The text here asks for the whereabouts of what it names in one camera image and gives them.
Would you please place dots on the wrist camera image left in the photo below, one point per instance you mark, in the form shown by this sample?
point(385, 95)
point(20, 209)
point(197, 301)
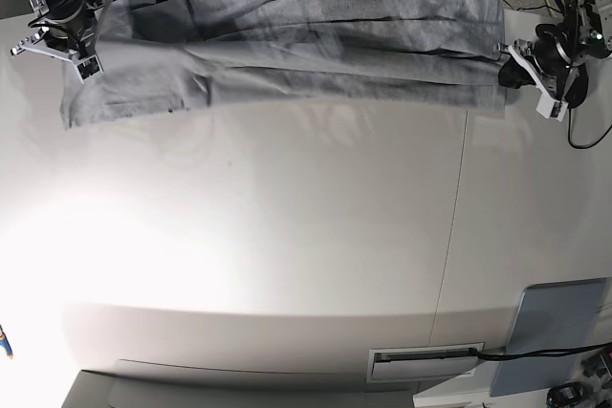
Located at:
point(88, 67)

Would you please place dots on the white cable grommet tray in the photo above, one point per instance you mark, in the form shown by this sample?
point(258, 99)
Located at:
point(399, 365)

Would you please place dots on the black items bottom right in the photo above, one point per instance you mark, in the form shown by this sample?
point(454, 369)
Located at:
point(591, 389)

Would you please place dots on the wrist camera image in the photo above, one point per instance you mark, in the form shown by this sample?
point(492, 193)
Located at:
point(551, 108)
point(88, 67)

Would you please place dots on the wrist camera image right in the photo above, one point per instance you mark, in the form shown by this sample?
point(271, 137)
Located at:
point(551, 108)

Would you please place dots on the blue orange object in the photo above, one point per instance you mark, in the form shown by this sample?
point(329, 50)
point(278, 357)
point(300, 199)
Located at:
point(5, 344)

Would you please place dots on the grey laptop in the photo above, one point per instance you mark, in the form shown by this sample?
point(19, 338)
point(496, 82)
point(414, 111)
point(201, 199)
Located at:
point(550, 316)

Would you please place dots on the black computer mouse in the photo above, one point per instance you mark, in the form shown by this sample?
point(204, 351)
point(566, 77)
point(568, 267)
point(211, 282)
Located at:
point(578, 90)

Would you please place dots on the silver gripper image right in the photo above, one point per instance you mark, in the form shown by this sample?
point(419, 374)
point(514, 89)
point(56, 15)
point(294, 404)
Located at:
point(544, 61)

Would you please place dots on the grey T-shirt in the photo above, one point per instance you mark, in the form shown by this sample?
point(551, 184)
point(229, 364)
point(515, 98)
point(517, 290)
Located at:
point(164, 56)

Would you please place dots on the silver gripper image left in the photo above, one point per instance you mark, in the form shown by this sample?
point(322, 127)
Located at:
point(72, 39)

